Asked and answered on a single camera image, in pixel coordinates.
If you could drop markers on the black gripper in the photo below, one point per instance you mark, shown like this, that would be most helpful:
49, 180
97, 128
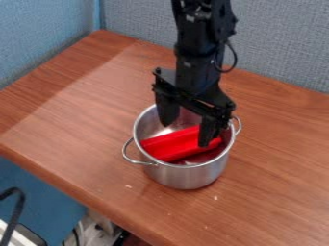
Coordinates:
190, 87

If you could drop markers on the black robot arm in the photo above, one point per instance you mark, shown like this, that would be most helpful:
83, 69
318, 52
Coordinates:
206, 24

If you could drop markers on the stainless steel pot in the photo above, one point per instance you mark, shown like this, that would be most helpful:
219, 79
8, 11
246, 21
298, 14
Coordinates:
191, 172

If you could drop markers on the red block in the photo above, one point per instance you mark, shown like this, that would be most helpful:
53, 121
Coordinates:
178, 144

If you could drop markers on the white power strip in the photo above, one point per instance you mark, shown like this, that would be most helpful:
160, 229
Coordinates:
95, 231

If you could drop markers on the grey white device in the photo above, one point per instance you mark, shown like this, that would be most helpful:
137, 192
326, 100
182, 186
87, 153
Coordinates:
22, 236

